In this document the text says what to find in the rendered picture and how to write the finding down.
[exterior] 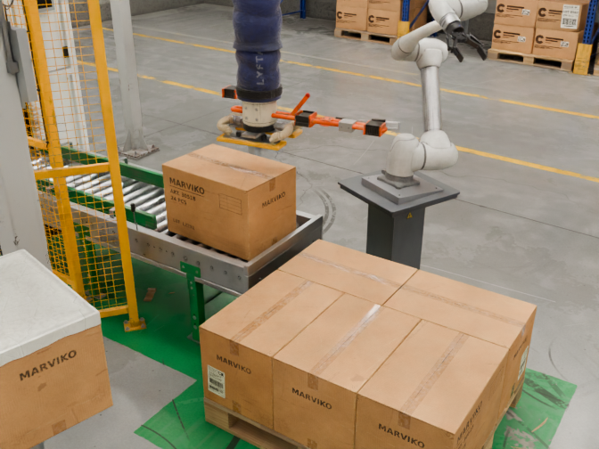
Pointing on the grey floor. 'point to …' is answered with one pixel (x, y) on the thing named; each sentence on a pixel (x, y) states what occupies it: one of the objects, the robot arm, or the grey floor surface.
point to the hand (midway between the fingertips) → (472, 57)
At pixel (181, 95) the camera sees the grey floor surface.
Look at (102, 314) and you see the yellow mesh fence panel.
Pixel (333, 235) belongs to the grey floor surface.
